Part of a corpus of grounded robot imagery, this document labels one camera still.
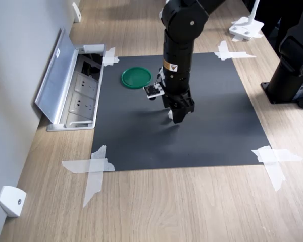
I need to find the round green lid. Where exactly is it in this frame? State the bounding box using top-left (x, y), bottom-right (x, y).
top-left (121, 66), bottom-right (153, 90)

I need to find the dark grey table mat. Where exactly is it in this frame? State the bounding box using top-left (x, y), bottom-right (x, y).
top-left (91, 52), bottom-right (271, 172)

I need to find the white tape cross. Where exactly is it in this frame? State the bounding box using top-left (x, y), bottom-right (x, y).
top-left (61, 145), bottom-right (116, 209)
top-left (251, 145), bottom-right (303, 192)
top-left (102, 47), bottom-right (120, 67)
top-left (214, 40), bottom-right (257, 61)

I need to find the grey partition panel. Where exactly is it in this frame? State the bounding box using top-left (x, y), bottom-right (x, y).
top-left (0, 0), bottom-right (75, 242)

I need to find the white camera with circuit board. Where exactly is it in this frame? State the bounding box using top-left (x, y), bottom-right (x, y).
top-left (143, 67), bottom-right (166, 101)

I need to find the white taped stand bracket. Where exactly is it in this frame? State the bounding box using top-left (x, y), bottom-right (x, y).
top-left (228, 0), bottom-right (265, 41)

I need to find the silver cable duct with flap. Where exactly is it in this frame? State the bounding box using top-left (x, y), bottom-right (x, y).
top-left (34, 28), bottom-right (107, 132)

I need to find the small white partition bracket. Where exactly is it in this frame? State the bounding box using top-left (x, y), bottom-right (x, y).
top-left (72, 2), bottom-right (81, 23)
top-left (0, 185), bottom-right (27, 218)

